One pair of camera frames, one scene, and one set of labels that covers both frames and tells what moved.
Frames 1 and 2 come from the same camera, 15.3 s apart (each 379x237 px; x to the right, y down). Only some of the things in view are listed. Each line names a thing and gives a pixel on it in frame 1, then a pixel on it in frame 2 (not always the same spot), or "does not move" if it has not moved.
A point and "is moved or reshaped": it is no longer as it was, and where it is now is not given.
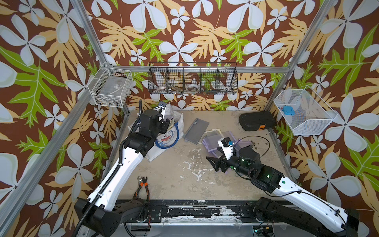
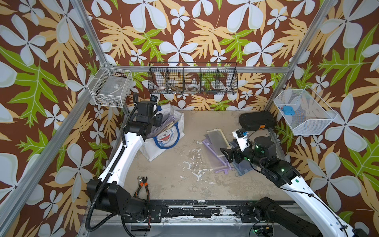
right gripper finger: [212, 160] → [228, 153]
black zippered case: [256, 121] does not move
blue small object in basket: [288, 110] does not move
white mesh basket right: [305, 112] does not move
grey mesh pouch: [196, 131] is moved or reshaped
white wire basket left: [109, 87] does not move
